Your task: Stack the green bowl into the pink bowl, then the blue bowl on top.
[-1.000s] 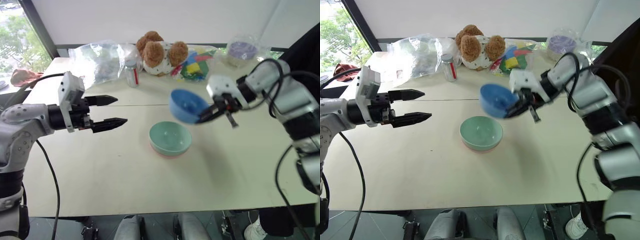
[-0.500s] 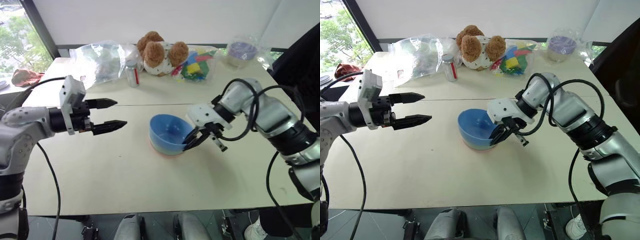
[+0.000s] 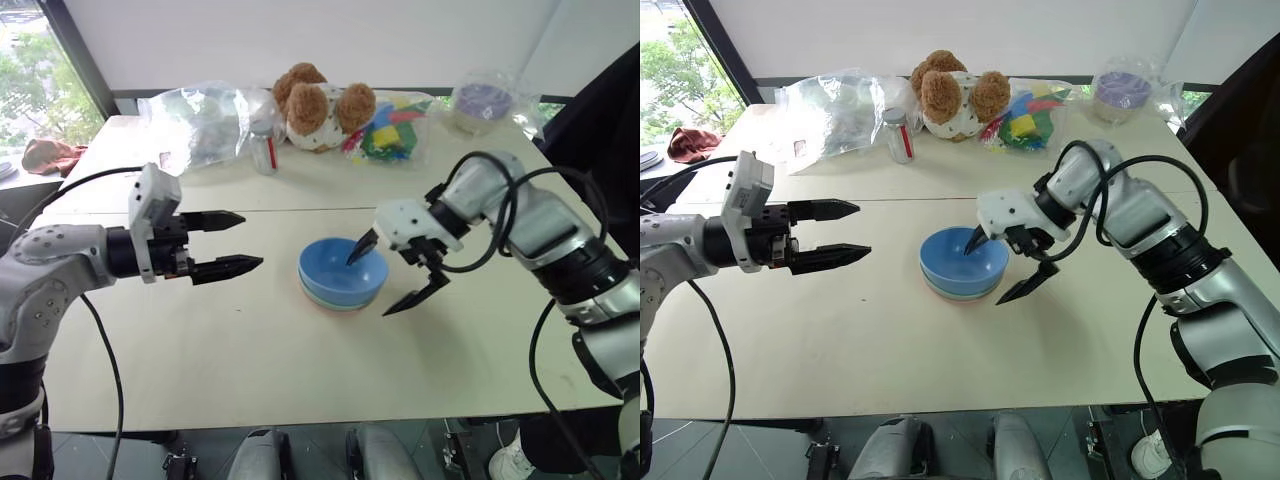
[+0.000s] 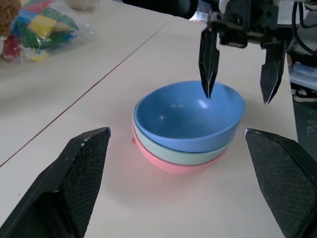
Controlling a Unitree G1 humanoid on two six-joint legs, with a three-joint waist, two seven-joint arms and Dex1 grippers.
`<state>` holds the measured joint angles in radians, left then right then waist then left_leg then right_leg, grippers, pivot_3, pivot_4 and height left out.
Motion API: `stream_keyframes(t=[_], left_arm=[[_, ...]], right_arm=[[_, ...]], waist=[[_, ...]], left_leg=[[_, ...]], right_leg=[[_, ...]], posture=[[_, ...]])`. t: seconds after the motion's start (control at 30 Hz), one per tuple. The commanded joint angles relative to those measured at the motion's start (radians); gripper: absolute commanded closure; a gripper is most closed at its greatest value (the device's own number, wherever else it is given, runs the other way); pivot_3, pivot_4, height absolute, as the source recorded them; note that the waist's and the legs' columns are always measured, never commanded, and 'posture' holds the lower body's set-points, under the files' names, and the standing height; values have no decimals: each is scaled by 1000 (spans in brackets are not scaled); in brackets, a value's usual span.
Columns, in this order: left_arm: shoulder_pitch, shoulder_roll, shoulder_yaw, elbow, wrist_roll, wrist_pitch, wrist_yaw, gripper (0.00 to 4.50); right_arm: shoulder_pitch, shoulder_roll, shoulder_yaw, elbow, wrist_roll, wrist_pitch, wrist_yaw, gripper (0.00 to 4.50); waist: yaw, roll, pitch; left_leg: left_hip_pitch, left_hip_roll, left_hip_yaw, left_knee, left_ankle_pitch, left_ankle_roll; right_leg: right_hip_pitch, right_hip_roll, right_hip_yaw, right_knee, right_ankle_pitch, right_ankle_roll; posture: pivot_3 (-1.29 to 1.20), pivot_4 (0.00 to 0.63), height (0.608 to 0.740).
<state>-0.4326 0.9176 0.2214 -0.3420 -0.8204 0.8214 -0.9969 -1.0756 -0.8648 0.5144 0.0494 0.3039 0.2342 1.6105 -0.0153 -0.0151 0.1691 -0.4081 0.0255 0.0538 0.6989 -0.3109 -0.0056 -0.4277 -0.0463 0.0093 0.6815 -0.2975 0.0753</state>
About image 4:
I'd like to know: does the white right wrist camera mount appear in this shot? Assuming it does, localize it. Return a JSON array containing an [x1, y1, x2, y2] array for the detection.
[[218, 0, 231, 13]]

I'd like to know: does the blue bowl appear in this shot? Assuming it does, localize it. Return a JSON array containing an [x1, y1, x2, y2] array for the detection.
[[134, 80, 246, 153]]

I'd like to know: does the green bowl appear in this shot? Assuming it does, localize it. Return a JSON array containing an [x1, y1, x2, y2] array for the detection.
[[132, 106, 239, 166]]

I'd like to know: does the brown plush toy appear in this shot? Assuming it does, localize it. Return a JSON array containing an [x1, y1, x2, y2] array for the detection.
[[0, 0, 25, 38]]

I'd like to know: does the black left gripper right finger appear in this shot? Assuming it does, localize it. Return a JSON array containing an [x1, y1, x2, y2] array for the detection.
[[244, 127, 317, 238]]

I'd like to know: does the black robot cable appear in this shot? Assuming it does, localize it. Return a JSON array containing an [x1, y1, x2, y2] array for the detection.
[[291, 0, 317, 55]]

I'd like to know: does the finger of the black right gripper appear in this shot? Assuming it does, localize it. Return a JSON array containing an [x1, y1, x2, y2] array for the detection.
[[198, 27, 221, 99], [260, 40, 288, 105]]

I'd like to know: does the pink bowl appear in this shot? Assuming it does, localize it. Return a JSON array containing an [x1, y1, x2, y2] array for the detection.
[[132, 123, 227, 177]]

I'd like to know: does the clear bag of colourful blocks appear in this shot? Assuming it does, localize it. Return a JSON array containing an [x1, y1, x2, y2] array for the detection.
[[0, 0, 97, 64]]

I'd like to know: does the black and white shoe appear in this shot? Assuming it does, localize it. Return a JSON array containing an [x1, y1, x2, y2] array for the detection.
[[291, 87, 317, 103]]

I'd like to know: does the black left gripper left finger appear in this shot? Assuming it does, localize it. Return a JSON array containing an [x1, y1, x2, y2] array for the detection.
[[0, 127, 111, 238]]

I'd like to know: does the black rounded object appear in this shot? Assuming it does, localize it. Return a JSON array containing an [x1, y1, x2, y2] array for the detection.
[[122, 0, 200, 19]]

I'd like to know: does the blue and white box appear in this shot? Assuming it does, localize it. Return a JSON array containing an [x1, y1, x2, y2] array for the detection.
[[286, 53, 317, 86]]

